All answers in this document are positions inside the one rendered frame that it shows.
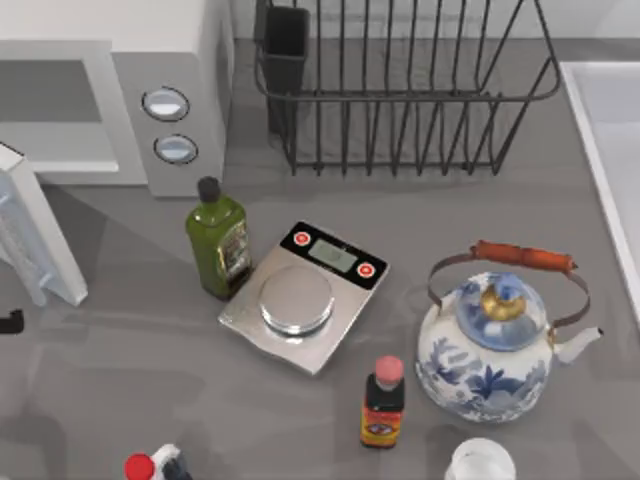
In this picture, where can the silver kitchen scale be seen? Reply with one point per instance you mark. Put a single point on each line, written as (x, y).
(305, 300)

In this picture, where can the green oil bottle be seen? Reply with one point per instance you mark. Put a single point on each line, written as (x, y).
(218, 247)

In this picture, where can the round microwave knob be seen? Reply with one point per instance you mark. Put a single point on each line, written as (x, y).
(165, 103)
(175, 149)

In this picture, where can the dark sauce bottle pink cap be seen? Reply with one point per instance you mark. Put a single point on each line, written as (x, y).
(382, 407)

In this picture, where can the black cutlery holder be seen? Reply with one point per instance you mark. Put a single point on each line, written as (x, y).
(285, 60)

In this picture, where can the blue and white kettle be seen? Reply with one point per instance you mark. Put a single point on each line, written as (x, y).
(485, 350)

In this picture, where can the pale microwave oven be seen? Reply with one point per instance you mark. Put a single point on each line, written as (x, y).
(165, 65)

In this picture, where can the white cup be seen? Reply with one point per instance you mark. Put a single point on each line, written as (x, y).
(482, 462)

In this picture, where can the white bottle red cap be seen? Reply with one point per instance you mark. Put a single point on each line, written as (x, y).
(155, 465)

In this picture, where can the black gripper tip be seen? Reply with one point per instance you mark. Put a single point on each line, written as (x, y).
(12, 321)

